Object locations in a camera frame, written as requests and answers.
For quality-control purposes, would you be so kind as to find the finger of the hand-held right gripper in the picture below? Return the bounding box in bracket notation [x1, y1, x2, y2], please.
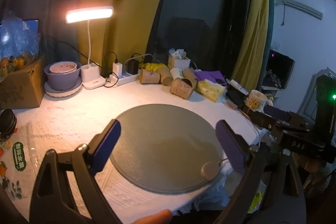
[241, 105, 284, 136]
[263, 105, 308, 127]

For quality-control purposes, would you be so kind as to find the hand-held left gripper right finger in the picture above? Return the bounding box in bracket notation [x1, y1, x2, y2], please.
[215, 119, 307, 224]

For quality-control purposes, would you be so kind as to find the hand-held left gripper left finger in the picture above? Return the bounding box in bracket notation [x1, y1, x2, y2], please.
[29, 119, 124, 224]

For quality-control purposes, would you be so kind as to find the white mug with bear print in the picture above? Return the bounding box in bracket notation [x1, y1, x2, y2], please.
[244, 90, 274, 112]

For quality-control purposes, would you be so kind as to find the brown paper cup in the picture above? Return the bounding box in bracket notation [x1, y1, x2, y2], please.
[170, 77, 195, 100]
[182, 68, 199, 88]
[139, 68, 161, 84]

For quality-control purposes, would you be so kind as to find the white paper cup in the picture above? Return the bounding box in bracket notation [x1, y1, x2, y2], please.
[170, 68, 184, 81]

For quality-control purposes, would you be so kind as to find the person's left hand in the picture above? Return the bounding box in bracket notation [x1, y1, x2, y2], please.
[131, 209, 173, 224]

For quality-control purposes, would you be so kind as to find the black flat case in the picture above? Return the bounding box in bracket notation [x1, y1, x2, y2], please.
[226, 89, 247, 109]

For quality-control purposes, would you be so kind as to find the white tube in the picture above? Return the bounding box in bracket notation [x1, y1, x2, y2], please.
[226, 79, 249, 96]

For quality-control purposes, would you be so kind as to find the white tablecloth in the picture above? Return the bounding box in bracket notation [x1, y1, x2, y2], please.
[0, 76, 264, 224]

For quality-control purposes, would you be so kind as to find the black monitor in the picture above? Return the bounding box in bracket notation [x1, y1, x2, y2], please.
[261, 49, 295, 91]

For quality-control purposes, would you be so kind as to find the yellow packet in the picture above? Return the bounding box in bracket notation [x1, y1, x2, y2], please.
[247, 189, 263, 214]

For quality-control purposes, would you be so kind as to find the round grey mat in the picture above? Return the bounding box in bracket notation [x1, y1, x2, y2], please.
[109, 103, 231, 194]

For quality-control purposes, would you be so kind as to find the yellow tissue pack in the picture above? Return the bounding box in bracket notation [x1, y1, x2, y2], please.
[197, 80, 227, 103]

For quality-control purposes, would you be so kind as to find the white plate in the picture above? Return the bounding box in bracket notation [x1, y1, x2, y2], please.
[44, 77, 83, 101]

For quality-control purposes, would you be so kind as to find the purple cloth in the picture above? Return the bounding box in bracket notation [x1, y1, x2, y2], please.
[196, 70, 227, 85]

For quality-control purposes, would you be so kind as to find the white power strip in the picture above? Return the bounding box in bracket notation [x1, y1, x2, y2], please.
[105, 72, 140, 87]

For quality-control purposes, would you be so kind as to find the purple bowl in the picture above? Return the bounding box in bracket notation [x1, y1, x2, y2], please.
[44, 61, 82, 90]

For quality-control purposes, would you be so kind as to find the black power adapter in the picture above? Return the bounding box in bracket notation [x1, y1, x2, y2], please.
[127, 60, 139, 75]

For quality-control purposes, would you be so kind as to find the clear printed fruit bag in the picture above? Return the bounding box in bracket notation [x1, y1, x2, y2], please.
[0, 122, 41, 201]

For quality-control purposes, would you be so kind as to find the cardboard tube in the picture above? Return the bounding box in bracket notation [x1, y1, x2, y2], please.
[160, 70, 174, 86]

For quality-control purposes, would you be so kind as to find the pink bowl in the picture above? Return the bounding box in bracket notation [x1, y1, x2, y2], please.
[49, 61, 78, 74]

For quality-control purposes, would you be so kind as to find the yellow cloth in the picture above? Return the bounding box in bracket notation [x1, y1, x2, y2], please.
[140, 63, 169, 74]

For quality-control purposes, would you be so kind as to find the yellow curtain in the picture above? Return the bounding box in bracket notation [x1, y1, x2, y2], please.
[231, 0, 271, 87]
[76, 0, 177, 76]

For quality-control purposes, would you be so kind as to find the white woven basket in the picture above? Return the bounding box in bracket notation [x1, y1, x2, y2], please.
[168, 55, 191, 70]

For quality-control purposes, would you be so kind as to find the black round lid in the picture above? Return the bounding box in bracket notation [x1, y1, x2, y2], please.
[0, 109, 18, 142]

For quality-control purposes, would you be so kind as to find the cardboard box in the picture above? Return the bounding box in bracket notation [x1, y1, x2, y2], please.
[0, 57, 45, 110]

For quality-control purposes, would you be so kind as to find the white air conditioner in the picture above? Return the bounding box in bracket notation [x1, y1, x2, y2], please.
[275, 0, 324, 20]

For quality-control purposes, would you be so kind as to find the pile of oranges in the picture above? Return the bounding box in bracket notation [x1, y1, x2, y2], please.
[0, 52, 30, 75]

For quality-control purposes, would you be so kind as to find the dark window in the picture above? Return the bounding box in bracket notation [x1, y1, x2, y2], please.
[146, 0, 254, 78]

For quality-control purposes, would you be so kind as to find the white desk lamp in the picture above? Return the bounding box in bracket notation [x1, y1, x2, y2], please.
[66, 5, 114, 90]

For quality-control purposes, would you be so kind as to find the blue plastic bag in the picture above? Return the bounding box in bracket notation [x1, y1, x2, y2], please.
[0, 10, 42, 62]

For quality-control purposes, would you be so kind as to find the white round puck with cable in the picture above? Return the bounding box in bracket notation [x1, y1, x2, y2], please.
[200, 157, 229, 180]

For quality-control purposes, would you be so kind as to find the white cable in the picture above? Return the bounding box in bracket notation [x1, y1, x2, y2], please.
[124, 53, 153, 67]

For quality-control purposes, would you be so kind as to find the black cable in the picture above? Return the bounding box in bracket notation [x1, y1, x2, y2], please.
[42, 35, 90, 62]

